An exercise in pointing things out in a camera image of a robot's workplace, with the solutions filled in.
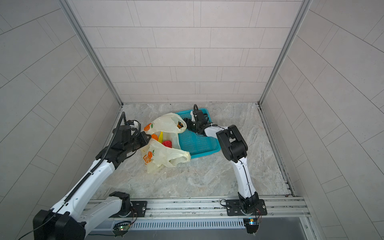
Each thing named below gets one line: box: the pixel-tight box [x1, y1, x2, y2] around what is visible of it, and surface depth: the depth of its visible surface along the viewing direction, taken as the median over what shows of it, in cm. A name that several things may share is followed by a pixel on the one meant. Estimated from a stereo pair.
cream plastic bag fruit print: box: [140, 112, 191, 174], surface depth 79 cm
